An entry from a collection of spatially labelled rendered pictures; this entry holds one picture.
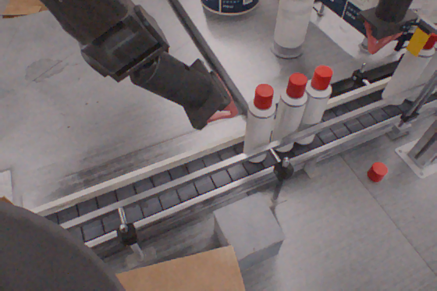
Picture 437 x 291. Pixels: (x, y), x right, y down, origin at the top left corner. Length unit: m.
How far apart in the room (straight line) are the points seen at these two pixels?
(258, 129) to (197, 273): 0.32
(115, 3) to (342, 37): 0.83
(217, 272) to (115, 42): 0.27
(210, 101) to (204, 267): 0.23
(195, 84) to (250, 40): 0.57
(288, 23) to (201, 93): 0.48
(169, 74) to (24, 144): 0.58
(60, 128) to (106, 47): 0.57
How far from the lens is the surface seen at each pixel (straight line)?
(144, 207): 0.70
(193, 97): 0.48
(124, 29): 0.39
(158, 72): 0.43
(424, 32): 0.76
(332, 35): 1.09
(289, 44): 0.95
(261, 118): 0.61
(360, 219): 0.79
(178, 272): 0.40
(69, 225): 0.64
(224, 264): 0.40
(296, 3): 0.88
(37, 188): 0.86
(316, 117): 0.71
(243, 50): 0.99
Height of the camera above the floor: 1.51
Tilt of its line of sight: 52 degrees down
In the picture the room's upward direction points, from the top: straight up
